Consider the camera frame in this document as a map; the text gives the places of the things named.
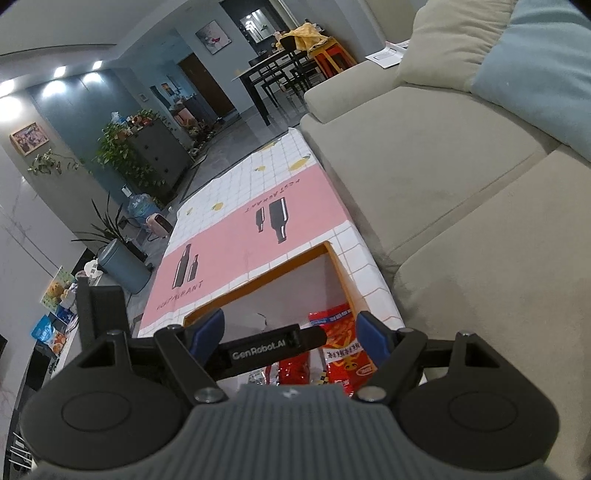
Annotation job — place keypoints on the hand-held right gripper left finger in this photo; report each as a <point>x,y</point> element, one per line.
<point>207,332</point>

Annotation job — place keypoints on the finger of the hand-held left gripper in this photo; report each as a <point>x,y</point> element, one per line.
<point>316,337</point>

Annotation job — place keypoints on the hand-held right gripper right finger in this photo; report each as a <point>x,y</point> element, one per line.
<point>371,334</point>

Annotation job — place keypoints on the red snack packet cartoon print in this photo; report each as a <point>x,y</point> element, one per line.
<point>344,332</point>

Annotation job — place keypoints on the red packet with clear window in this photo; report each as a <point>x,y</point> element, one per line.
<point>293,369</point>

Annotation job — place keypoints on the orange cardboard box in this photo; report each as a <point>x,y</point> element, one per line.
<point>277,295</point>

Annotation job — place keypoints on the grey trash can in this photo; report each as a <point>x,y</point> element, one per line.
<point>122,270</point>

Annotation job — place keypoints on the pink and white printed tablecloth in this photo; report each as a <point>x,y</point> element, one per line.
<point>231,221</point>

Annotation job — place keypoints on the pink space heater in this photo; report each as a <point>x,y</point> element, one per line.
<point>159,225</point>

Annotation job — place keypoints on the potted long-leaf plant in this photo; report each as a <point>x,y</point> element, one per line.
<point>111,228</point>

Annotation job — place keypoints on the blue water jug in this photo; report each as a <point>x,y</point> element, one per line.
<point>142,205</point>

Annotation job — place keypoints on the teddy bear picture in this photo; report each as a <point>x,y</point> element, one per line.
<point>57,290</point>

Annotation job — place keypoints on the blue snack bag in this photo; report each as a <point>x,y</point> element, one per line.
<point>48,334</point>

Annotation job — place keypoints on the beige sofa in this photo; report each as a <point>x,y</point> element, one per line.
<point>438,184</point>

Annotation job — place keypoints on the grey drawer cabinet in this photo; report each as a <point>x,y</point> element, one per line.
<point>161,157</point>

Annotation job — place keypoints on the trailing green plant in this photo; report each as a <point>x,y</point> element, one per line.
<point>117,147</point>

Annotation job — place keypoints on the brown door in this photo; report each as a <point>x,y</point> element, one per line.
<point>205,87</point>

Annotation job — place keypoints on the black dining chair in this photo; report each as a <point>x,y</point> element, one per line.
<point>277,85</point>
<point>302,76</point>

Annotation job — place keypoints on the black dining table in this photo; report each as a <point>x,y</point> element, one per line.
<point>258,74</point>

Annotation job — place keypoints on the orange stool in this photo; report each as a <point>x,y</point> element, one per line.
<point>332,57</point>

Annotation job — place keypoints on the white paper sheet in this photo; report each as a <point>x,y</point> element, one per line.
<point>385,53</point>

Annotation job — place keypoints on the yellow cloth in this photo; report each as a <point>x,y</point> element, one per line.
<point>302,34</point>

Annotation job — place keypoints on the beige cushion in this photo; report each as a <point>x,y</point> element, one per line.
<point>452,41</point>

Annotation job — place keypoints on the light blue pillow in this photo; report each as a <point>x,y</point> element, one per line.
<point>545,64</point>

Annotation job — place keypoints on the green wall vine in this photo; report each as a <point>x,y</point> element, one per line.
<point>51,162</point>

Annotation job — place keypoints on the framed wall photo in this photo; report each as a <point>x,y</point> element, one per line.
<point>27,138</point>

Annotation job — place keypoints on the wall picture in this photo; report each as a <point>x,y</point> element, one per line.
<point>213,38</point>

